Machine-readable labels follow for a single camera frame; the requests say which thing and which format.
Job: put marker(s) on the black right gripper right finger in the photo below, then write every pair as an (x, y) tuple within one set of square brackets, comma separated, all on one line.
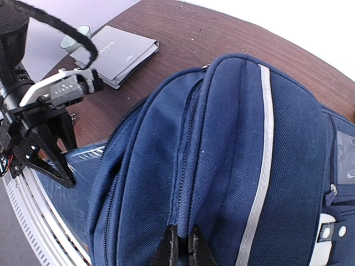
[(199, 252)]

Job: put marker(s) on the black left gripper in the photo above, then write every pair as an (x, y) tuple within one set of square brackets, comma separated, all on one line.
[(29, 138)]

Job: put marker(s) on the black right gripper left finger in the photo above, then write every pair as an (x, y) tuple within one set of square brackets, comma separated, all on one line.
[(168, 250)]

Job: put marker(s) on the dark blue notebook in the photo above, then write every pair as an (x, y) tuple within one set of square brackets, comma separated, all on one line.
[(72, 203)]

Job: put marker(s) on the navy blue student backpack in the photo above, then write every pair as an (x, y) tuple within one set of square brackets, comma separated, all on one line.
[(239, 149)]

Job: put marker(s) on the grey hardcover book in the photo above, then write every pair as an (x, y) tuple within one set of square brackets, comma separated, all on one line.
[(120, 53)]

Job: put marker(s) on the front aluminium rail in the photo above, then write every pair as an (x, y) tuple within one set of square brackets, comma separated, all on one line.
[(49, 236)]

